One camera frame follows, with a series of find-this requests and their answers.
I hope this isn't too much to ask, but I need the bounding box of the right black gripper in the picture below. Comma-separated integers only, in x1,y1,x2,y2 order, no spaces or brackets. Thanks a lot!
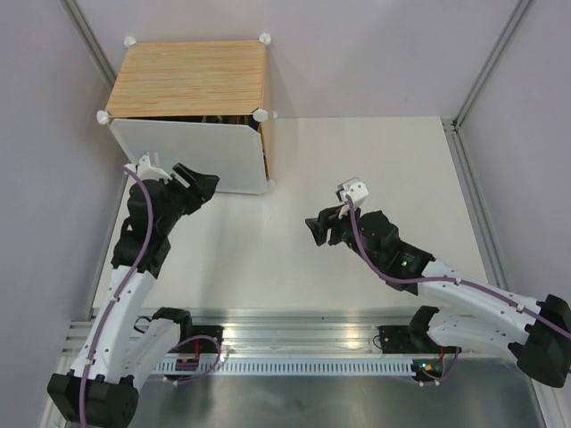
304,199,380,268

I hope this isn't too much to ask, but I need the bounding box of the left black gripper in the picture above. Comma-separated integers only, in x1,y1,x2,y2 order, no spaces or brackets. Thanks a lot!
158,163,219,235

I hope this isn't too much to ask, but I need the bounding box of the white translucent cabinet door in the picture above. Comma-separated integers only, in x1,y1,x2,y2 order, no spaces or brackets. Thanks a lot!
110,119,269,194

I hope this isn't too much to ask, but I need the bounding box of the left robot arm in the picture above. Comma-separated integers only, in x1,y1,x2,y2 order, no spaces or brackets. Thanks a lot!
47,160,222,427

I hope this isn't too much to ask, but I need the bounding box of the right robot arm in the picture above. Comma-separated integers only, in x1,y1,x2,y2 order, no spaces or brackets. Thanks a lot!
304,207,570,388

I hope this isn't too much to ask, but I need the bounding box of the wooden two-shelf shoe cabinet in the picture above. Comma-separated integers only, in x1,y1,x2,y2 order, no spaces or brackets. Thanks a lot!
96,33,277,191

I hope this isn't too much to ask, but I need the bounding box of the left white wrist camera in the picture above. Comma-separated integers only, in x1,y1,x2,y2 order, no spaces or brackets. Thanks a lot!
122,152,172,182

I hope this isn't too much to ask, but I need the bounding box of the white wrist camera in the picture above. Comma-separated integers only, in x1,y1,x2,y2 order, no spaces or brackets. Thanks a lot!
122,152,172,182
335,177,369,218

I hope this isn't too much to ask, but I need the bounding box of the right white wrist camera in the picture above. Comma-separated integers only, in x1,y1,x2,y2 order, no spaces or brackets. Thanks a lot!
335,177,369,218

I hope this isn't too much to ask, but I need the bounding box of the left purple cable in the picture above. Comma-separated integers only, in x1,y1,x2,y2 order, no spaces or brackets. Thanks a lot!
78,168,223,424

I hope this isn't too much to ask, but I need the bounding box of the purple cable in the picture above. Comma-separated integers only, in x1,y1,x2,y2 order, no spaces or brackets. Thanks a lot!
345,195,571,389
78,168,223,424

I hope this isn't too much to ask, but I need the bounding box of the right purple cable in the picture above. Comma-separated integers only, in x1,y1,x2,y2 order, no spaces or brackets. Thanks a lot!
345,195,571,389

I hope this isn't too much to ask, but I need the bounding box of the aluminium mounting rail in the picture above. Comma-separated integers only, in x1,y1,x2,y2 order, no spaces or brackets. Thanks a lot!
62,307,550,358

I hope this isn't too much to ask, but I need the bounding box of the left aluminium frame post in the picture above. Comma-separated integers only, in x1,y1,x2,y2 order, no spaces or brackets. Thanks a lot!
59,0,116,89

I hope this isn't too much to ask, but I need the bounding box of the aluminium frame post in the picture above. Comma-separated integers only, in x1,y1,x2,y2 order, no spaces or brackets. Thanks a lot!
59,0,116,89
450,0,535,133

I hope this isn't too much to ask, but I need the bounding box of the white slotted cable duct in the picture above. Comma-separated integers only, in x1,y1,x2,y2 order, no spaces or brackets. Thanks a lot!
153,359,414,376

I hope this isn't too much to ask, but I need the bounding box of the right aluminium frame post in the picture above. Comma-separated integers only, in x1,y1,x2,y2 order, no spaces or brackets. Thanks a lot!
450,0,535,133

